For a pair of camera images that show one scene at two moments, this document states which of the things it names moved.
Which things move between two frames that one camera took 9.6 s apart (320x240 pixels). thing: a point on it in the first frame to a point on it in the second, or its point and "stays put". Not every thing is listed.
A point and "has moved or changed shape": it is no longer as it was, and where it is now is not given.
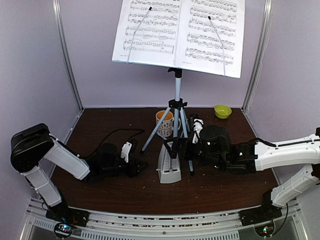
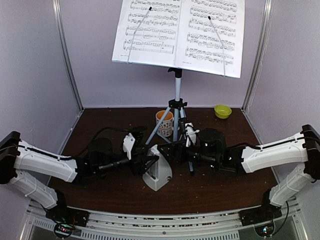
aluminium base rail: [289, 225] stays put
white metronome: [169, 169] has moved or changed shape
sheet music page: [210, 37] stays put
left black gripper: [133, 171] to [140, 167]
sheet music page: [147, 32] stays put
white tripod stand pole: [176, 106] stays put
